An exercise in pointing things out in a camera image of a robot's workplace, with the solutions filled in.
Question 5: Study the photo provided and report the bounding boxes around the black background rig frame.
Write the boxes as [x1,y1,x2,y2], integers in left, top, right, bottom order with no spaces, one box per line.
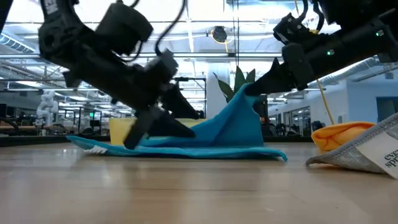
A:
[174,77,208,119]

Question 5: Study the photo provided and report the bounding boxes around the blue microfiber towel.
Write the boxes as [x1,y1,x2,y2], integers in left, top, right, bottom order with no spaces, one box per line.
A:
[67,82,289,162]

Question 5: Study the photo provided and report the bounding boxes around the snake plant in white pot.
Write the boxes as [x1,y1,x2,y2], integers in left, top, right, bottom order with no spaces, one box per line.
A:
[213,65,256,103]

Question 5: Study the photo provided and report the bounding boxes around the orange microfiber towel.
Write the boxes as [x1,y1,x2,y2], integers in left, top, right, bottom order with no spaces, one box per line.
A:
[311,121,376,152]

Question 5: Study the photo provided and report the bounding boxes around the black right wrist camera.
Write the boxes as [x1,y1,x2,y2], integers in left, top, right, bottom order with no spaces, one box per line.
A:
[272,12,321,47]

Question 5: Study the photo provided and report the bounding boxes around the yellow translucent plastic bin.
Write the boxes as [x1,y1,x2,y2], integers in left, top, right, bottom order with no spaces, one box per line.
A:
[108,117,208,146]

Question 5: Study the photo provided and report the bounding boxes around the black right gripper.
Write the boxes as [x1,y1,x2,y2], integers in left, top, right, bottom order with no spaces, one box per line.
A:
[244,40,346,96]

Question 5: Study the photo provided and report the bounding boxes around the grey microfiber towel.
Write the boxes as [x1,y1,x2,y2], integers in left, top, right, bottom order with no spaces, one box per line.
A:
[306,112,398,180]

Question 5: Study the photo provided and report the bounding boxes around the yellow cable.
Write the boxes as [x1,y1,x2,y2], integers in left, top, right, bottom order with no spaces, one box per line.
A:
[316,79,335,125]

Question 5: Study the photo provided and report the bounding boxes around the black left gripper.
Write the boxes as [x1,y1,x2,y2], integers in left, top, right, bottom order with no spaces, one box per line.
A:
[123,62,200,150]

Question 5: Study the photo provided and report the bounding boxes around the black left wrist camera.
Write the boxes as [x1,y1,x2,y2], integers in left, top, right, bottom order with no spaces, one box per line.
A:
[146,49,180,85]

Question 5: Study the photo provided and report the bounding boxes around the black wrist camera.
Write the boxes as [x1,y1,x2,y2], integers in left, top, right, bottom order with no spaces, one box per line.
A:
[146,49,180,85]
[272,12,321,47]

